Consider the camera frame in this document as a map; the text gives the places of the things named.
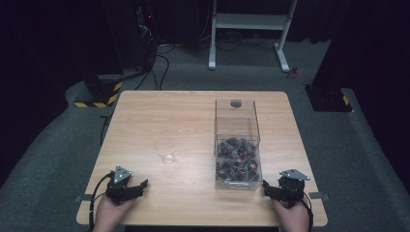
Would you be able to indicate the pile of dark small packets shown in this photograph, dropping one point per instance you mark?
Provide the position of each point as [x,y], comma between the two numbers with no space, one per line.
[238,159]

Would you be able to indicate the white metal stand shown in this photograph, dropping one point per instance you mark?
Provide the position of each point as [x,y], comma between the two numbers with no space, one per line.
[249,22]

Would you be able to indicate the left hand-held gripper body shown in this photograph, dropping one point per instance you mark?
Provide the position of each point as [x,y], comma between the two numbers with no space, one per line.
[120,188]

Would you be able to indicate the black base with yellow mark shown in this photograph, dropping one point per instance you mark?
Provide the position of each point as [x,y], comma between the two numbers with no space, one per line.
[328,98]

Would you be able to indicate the clear plastic cup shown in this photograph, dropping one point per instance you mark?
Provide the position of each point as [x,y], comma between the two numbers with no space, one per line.
[166,151]

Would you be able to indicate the grey tape strip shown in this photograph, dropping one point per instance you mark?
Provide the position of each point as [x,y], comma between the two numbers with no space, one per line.
[319,195]
[84,197]

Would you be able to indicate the dark equipment rack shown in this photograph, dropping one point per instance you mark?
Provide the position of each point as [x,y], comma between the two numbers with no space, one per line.
[146,29]

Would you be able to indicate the black yellow striped base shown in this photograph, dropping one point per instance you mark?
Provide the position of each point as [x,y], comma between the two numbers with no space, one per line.
[103,93]

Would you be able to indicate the small red object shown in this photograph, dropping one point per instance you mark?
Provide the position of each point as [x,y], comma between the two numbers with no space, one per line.
[293,73]

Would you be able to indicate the clear acrylic box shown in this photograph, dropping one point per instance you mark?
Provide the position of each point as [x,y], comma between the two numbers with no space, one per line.
[237,129]

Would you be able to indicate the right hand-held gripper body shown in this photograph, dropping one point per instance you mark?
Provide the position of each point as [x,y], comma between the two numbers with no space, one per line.
[291,187]

